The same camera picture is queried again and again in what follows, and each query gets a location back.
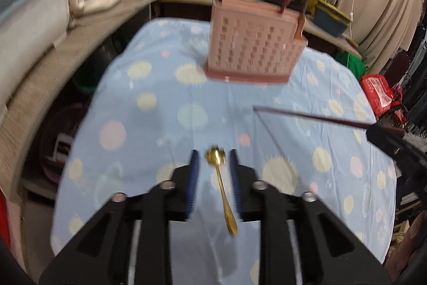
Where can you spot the maroon chopstick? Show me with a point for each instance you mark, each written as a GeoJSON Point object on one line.
{"type": "Point", "coordinates": [348, 123]}
{"type": "Point", "coordinates": [298, 36]}

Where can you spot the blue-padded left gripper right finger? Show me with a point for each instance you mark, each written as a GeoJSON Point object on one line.
{"type": "Point", "coordinates": [234, 170]}

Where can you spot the red plastic bag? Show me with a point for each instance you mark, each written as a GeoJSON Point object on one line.
{"type": "Point", "coordinates": [380, 96]}

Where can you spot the pink perforated utensil basket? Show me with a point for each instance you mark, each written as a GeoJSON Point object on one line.
{"type": "Point", "coordinates": [251, 42]}

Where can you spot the gold flower spoon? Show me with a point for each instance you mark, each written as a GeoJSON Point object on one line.
{"type": "Point", "coordinates": [216, 158]}

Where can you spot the green plastic bag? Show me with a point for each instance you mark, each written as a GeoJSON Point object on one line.
{"type": "Point", "coordinates": [353, 63]}

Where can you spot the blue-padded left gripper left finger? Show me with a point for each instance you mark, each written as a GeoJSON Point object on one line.
{"type": "Point", "coordinates": [194, 168]}

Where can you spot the blue planet-print tablecloth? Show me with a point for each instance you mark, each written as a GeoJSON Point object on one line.
{"type": "Point", "coordinates": [318, 199]}

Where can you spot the grey countertop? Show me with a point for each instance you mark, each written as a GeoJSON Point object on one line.
{"type": "Point", "coordinates": [39, 88]}

